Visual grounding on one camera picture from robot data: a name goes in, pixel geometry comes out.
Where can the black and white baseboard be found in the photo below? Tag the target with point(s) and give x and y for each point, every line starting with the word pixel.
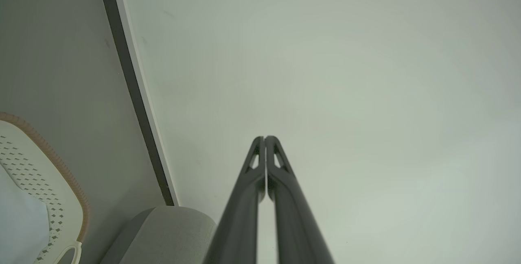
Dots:
pixel 136 89

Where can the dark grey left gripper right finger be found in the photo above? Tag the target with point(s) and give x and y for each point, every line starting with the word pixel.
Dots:
pixel 297 215

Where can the white perforated laundry basket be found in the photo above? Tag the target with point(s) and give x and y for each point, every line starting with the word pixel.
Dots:
pixel 44 182

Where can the white cloth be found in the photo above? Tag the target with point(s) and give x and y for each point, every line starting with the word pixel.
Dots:
pixel 20 223

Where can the grey fabric sofa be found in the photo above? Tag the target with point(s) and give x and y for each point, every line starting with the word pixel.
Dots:
pixel 163 235

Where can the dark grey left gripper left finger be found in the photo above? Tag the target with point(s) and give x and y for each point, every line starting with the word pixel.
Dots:
pixel 240 215

